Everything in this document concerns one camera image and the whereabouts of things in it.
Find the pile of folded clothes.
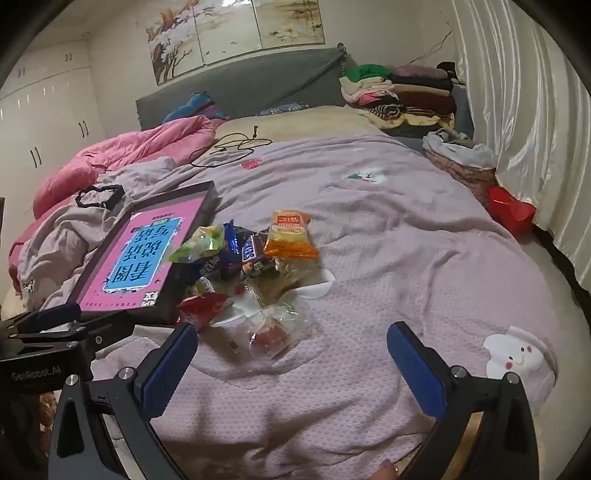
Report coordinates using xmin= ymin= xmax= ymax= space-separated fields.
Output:
xmin=339 ymin=61 xmax=462 ymax=130

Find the shallow dark cardboard box tray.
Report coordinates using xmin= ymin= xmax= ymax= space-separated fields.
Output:
xmin=74 ymin=181 xmax=218 ymax=324

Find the blue cookie packet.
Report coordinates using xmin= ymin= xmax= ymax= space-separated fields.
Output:
xmin=198 ymin=222 xmax=252 ymax=280

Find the black cable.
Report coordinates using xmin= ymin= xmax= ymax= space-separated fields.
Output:
xmin=189 ymin=124 xmax=269 ymax=168

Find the grey headboard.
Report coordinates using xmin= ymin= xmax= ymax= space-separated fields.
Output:
xmin=135 ymin=46 xmax=358 ymax=132

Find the green candy packet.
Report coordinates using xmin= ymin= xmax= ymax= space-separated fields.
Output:
xmin=168 ymin=225 xmax=225 ymax=264

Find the patterned blue pillow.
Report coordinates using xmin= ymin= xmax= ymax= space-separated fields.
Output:
xmin=256 ymin=100 xmax=311 ymax=116

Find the red bag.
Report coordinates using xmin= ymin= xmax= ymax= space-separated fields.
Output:
xmin=487 ymin=186 xmax=536 ymax=238

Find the purple printed blanket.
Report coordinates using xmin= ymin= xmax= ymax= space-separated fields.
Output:
xmin=14 ymin=134 xmax=559 ymax=480

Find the grey floral cloth bundle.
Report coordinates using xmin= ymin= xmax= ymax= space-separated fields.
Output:
xmin=422 ymin=128 xmax=499 ymax=206

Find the wall painting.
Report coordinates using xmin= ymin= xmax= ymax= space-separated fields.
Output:
xmin=135 ymin=0 xmax=326 ymax=86

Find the red snack packet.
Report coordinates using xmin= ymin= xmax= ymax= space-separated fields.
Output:
xmin=177 ymin=293 xmax=227 ymax=333

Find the pink quilt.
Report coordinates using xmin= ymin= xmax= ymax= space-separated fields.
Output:
xmin=8 ymin=115 xmax=218 ymax=278

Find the orange snack packet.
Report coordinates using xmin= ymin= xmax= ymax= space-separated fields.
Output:
xmin=263 ymin=210 xmax=320 ymax=261

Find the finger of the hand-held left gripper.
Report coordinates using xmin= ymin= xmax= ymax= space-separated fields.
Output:
xmin=0 ymin=302 xmax=83 ymax=340
xmin=14 ymin=318 xmax=136 ymax=358

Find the brown chocolate bar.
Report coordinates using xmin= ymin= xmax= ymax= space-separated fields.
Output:
xmin=240 ymin=233 xmax=271 ymax=268

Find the clear packet with red filling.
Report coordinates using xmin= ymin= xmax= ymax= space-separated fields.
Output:
xmin=231 ymin=300 xmax=319 ymax=361

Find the white curtain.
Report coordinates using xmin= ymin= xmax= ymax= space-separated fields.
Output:
xmin=450 ymin=0 xmax=591 ymax=296

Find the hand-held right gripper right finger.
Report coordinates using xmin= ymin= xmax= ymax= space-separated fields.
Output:
xmin=387 ymin=322 xmax=541 ymax=480

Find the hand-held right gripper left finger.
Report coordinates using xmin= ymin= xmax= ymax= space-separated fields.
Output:
xmin=48 ymin=322 xmax=199 ymax=480

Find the white wardrobe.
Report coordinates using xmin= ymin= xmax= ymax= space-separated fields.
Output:
xmin=0 ymin=39 xmax=107 ymax=199

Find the blue knit garment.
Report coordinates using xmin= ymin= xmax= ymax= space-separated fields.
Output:
xmin=161 ymin=91 xmax=227 ymax=124

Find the pink book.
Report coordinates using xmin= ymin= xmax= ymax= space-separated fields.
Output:
xmin=79 ymin=196 xmax=207 ymax=311

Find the black plastic frame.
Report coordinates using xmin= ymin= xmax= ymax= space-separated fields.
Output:
xmin=75 ymin=184 xmax=125 ymax=210

